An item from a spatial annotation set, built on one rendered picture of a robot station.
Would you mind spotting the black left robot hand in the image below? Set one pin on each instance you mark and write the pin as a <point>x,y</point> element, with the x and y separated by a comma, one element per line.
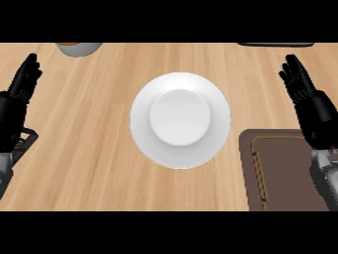
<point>4,110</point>

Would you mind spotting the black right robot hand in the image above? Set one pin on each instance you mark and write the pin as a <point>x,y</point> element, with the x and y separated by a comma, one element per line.
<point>317,114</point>

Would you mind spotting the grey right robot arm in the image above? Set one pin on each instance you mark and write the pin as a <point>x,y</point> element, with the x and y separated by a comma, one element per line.
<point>334,180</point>

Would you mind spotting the brown tray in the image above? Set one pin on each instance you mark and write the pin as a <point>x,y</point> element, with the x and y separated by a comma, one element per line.
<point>285,172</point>

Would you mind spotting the white oval plate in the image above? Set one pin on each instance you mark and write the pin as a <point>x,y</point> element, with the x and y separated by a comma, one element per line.
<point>180,120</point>

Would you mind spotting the dark flat object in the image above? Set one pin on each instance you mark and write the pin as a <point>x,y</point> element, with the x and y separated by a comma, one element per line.
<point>275,44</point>

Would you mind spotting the grey cup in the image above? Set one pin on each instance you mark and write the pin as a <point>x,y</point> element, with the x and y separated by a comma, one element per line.
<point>78,48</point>

